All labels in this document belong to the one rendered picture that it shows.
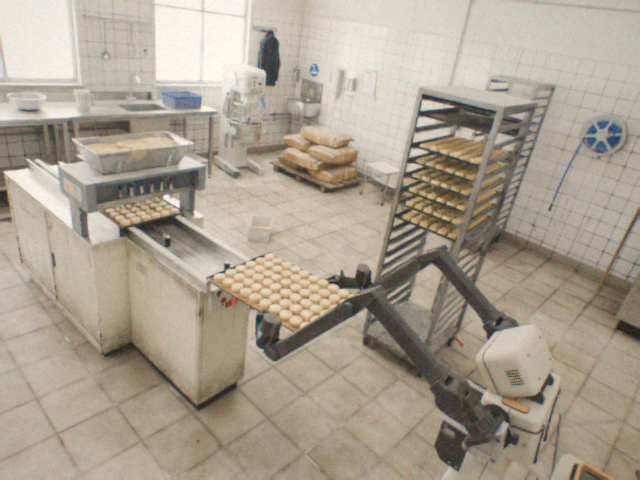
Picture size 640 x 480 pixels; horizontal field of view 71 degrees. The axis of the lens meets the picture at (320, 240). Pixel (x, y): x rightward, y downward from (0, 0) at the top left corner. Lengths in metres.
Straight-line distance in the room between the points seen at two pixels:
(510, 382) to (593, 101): 4.30
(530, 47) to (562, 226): 1.97
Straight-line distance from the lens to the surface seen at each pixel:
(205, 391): 2.68
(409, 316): 3.53
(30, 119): 5.04
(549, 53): 5.59
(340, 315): 1.40
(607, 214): 5.53
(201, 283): 2.20
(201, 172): 2.85
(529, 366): 1.44
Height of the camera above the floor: 2.07
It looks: 26 degrees down
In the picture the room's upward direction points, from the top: 9 degrees clockwise
